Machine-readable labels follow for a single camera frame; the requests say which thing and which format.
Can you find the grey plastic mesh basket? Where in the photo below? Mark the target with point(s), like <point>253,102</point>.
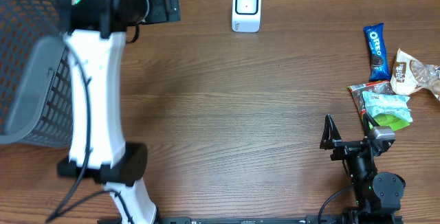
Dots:
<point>36,104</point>

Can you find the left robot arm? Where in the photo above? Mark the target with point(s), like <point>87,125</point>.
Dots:
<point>95,35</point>

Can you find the beige Pantree snack bag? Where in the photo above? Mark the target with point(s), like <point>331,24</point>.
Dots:
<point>411,75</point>

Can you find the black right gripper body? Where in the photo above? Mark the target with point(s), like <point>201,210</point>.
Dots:
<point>345,149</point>

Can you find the blue Oreo cookie pack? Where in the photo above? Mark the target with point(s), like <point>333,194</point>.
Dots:
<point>379,61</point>

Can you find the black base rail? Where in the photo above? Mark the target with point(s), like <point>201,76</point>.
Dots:
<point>311,219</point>

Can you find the white barcode scanner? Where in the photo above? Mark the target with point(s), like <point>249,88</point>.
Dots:
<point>246,16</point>

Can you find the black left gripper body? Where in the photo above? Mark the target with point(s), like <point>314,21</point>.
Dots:
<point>158,12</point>

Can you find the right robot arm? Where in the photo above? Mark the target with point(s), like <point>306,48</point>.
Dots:
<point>378,194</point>

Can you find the teal white snack packet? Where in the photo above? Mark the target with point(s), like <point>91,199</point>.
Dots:
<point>396,105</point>

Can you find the green clear candy bag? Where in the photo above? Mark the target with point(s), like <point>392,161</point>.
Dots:
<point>379,87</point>

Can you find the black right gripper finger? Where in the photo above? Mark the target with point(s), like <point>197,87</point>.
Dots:
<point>330,137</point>
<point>368,123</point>

